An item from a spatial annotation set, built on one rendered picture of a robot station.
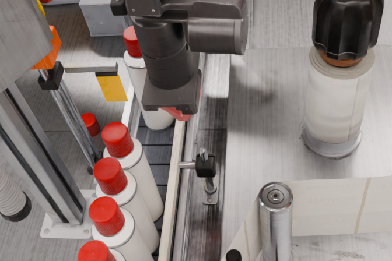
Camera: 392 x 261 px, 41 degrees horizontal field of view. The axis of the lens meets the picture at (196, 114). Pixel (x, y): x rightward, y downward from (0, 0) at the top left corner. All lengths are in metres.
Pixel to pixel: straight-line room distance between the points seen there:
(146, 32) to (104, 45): 0.56
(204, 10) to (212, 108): 0.43
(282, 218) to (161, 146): 0.33
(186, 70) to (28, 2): 0.26
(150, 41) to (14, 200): 0.23
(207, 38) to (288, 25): 0.56
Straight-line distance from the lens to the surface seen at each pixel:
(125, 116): 0.82
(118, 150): 0.65
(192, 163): 0.80
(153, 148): 0.87
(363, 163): 0.84
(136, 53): 0.76
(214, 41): 0.56
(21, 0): 0.42
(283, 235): 0.64
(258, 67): 0.96
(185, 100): 0.63
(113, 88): 0.68
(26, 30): 0.43
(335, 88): 0.71
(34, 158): 0.73
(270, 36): 1.08
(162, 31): 0.57
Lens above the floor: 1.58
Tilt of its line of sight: 51 degrees down
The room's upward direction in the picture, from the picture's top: 12 degrees counter-clockwise
